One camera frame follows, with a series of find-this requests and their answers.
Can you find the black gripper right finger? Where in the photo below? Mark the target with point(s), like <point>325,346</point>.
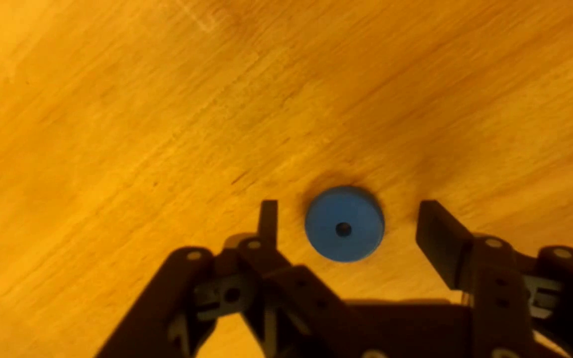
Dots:
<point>498,291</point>

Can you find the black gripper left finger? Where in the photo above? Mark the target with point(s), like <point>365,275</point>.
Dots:
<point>267,299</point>

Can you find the blue disc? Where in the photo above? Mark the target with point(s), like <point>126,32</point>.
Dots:
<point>353,215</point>

